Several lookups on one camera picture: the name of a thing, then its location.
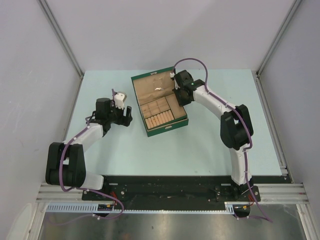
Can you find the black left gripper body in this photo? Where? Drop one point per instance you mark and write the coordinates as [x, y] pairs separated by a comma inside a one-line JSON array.
[[116, 115]]

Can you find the aluminium frame post left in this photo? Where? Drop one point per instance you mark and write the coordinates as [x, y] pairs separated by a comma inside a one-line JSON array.
[[55, 26]]

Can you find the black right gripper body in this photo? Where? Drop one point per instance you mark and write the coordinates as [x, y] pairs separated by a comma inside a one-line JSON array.
[[181, 99]]

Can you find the aluminium front rail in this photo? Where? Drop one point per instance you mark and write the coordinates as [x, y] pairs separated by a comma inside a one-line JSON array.
[[54, 194]]

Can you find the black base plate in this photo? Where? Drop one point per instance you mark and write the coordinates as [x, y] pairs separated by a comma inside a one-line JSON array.
[[176, 191]]

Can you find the aluminium frame post right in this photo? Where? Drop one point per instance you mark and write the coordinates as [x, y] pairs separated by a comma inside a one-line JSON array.
[[279, 35]]

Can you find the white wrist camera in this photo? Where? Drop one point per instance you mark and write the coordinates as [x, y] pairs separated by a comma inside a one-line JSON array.
[[119, 99], [172, 77]]

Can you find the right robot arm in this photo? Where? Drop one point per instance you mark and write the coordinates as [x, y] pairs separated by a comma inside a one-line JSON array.
[[236, 128]]

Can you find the green jewelry box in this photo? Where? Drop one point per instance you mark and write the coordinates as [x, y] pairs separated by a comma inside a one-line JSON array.
[[153, 85]]

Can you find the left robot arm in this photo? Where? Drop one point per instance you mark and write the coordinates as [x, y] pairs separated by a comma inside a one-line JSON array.
[[66, 166]]

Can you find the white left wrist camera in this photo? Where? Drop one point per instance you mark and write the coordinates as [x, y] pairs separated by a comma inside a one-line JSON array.
[[119, 99]]

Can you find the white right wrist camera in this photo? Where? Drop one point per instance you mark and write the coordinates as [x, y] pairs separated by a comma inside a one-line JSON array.
[[172, 77]]

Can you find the aluminium frame post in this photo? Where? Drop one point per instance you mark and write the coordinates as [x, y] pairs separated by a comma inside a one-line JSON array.
[[279, 35], [55, 26]]

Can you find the slotted cable duct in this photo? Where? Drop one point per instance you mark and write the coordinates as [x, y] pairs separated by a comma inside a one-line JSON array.
[[104, 208]]

